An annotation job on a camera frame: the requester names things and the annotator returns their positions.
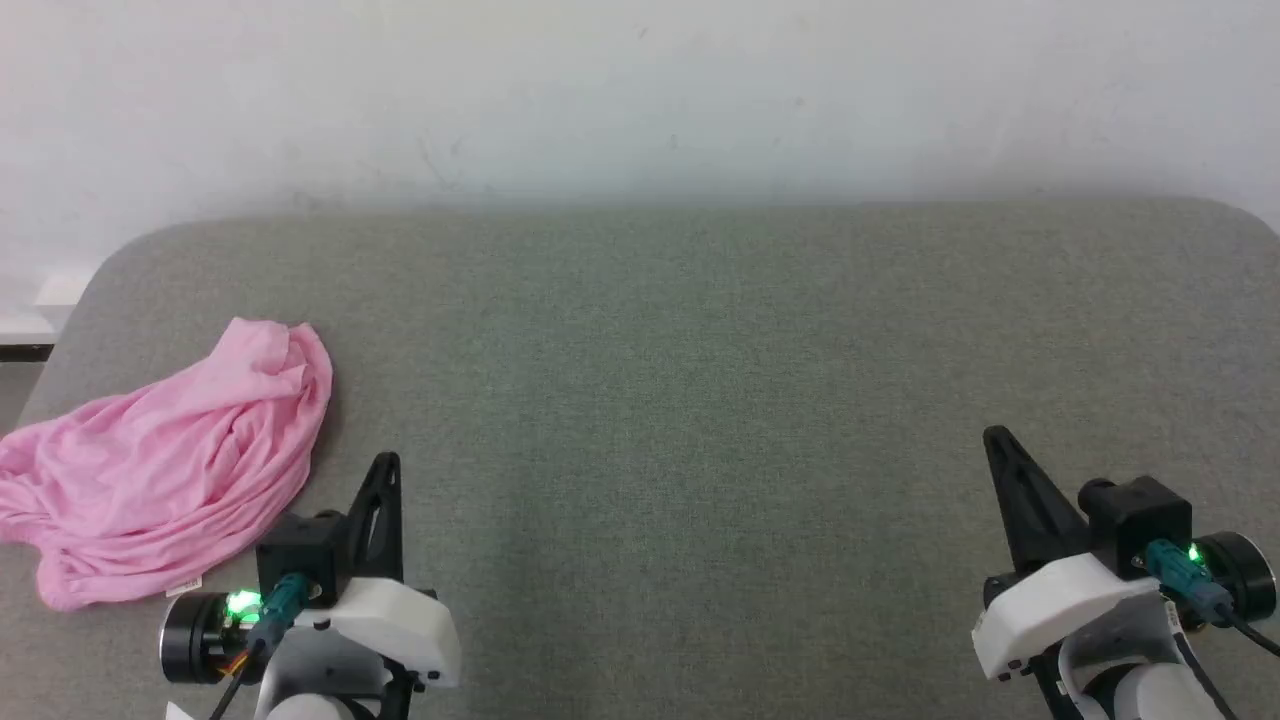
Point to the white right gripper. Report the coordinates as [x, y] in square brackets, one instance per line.
[1050, 605]

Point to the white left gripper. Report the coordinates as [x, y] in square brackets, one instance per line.
[400, 625]

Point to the pink garment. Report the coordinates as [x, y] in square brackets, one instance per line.
[160, 470]

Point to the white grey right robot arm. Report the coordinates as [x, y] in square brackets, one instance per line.
[1150, 690]

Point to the grey fabric sofa cushion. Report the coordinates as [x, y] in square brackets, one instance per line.
[700, 400]

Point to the white baseboard ledge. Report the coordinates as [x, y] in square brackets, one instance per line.
[40, 310]

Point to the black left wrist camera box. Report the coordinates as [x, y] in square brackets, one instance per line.
[300, 548]

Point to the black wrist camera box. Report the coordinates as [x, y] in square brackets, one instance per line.
[1140, 515]
[300, 548]

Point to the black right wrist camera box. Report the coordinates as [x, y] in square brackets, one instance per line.
[1140, 515]

